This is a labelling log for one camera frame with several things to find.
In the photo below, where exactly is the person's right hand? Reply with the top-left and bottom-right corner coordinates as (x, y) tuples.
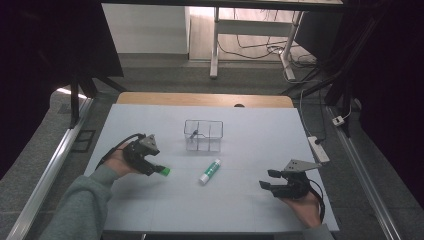
(279, 191), (323, 230)

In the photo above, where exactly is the clear plastic organizer box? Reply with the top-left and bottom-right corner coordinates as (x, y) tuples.
(183, 119), (224, 153)

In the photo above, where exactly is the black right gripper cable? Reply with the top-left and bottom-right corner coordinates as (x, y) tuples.
(308, 179), (326, 224)

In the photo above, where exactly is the white metal desk frame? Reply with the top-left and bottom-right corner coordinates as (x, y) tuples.
(209, 6), (306, 81)

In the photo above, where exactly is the black tripod stand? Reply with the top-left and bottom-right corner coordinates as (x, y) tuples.
(67, 73), (128, 130)

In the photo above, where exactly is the white cabinet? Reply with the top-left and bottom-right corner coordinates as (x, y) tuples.
(101, 3), (192, 55)

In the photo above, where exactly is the aluminium rail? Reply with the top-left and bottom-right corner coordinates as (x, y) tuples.
(6, 97), (95, 240)
(325, 105), (403, 240)

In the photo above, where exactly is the person's left hand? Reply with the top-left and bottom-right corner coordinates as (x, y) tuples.
(103, 143), (143, 176)

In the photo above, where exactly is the tangle of floor cables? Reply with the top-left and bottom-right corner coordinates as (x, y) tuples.
(218, 9), (318, 84)

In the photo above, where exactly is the white glue stick green label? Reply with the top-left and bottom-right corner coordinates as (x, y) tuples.
(198, 158), (222, 186)

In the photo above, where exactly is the dark curtain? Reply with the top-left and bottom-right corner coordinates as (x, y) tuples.
(346, 0), (424, 209)
(0, 0), (125, 181)

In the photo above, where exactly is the grey power strip cable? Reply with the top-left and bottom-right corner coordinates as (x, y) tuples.
(298, 87), (327, 145)

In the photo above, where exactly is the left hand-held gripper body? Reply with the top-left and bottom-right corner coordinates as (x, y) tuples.
(122, 133), (161, 177)

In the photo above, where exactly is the white table cover board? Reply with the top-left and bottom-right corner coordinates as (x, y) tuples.
(83, 103), (340, 233)

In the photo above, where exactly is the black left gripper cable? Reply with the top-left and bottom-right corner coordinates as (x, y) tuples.
(95, 133), (146, 171)

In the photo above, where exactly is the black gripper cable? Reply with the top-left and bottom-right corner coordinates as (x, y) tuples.
(95, 133), (146, 171)
(308, 179), (326, 224)

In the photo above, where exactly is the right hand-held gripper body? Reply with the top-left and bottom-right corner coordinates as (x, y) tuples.
(271, 158), (323, 200)

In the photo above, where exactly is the wooden table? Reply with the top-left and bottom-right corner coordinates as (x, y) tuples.
(115, 92), (295, 109)

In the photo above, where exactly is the black metal stand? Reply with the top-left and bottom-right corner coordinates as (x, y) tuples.
(281, 13), (384, 138)

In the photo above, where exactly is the white power strip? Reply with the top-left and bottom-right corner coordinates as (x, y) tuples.
(307, 135), (331, 164)

